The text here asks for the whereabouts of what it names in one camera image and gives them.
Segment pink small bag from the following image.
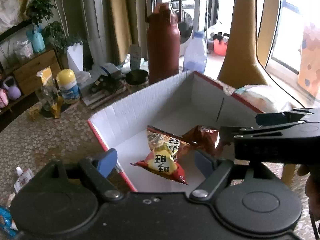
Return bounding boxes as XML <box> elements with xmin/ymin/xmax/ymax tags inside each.
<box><xmin>0</xmin><ymin>88</ymin><xmax>9</xmax><ymax>108</ymax></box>

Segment blue cookie snack pack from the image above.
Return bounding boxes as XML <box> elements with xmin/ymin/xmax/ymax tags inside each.
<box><xmin>0</xmin><ymin>206</ymin><xmax>17</xmax><ymax>239</ymax></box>

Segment clear water bottle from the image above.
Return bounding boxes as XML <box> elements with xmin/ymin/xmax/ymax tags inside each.
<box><xmin>183</xmin><ymin>31</ymin><xmax>207</xmax><ymax>74</ymax></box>

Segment white plant pot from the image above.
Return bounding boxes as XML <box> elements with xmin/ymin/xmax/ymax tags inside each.
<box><xmin>67</xmin><ymin>43</ymin><xmax>84</xmax><ymax>74</ymax></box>

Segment brown thermos bottle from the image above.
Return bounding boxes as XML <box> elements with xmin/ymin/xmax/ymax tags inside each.
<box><xmin>144</xmin><ymin>0</ymin><xmax>182</xmax><ymax>85</ymax></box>

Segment yellow clear snack bag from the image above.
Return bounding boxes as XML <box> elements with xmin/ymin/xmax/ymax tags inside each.
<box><xmin>36</xmin><ymin>67</ymin><xmax>63</xmax><ymax>119</ymax></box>

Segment person right hand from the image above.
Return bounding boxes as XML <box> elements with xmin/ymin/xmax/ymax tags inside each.
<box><xmin>298</xmin><ymin>165</ymin><xmax>320</xmax><ymax>221</ymax></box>

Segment yellow red chip bag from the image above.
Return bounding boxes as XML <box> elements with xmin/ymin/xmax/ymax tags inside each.
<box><xmin>131</xmin><ymin>126</ymin><xmax>191</xmax><ymax>185</ymax></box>

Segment purple kettlebell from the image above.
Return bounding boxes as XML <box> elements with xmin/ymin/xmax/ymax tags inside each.
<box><xmin>3</xmin><ymin>76</ymin><xmax>21</xmax><ymax>101</ymax></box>

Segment yellow lid wipes canister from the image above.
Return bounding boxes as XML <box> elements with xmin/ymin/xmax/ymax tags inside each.
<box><xmin>56</xmin><ymin>69</ymin><xmax>80</xmax><ymax>104</ymax></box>

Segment washing machine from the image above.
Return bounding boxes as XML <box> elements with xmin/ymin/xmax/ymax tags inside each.
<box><xmin>156</xmin><ymin>0</ymin><xmax>195</xmax><ymax>56</ymax></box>

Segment red white cardboard box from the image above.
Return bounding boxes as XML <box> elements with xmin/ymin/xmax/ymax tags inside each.
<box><xmin>88</xmin><ymin>72</ymin><xmax>262</xmax><ymax>193</ymax></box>

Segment clear plastic bag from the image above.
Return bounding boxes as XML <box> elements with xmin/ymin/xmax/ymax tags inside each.
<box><xmin>14</xmin><ymin>40</ymin><xmax>34</xmax><ymax>61</ymax></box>

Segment dark red snack bag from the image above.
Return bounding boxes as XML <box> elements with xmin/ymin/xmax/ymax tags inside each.
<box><xmin>182</xmin><ymin>125</ymin><xmax>223</xmax><ymax>158</ymax></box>

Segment teal spray bottle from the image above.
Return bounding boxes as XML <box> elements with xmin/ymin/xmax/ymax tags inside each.
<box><xmin>26</xmin><ymin>29</ymin><xmax>46</xmax><ymax>53</ymax></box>

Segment wooden drawer cabinet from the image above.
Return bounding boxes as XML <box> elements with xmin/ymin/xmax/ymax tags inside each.
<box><xmin>13</xmin><ymin>49</ymin><xmax>61</xmax><ymax>95</ymax></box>

